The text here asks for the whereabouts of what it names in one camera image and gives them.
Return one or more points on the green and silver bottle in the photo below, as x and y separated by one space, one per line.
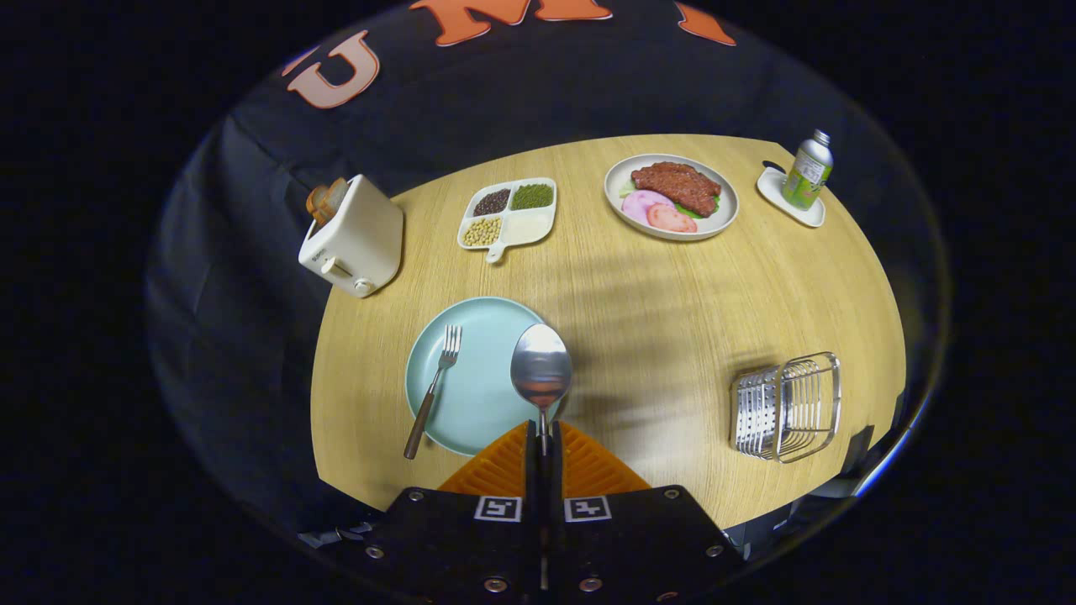
807 176

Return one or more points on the toasted bread slice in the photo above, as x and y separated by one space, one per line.
317 204
336 193

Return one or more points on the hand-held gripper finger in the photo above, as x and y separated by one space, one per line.
533 479
552 479

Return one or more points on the white round food plate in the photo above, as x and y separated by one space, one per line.
714 223

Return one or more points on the light blue plate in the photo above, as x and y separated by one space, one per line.
479 395

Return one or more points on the red ham slice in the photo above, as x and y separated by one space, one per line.
672 218

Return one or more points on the brown meat steak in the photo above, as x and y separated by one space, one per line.
677 186

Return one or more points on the white square coaster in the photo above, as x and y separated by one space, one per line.
773 189

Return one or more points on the silver metal spoon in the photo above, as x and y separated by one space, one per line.
540 361

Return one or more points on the white toaster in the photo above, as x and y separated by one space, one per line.
361 235

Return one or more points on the white divided bean tray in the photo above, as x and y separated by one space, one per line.
530 227

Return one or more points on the pale pink ham slice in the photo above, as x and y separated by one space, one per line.
643 204

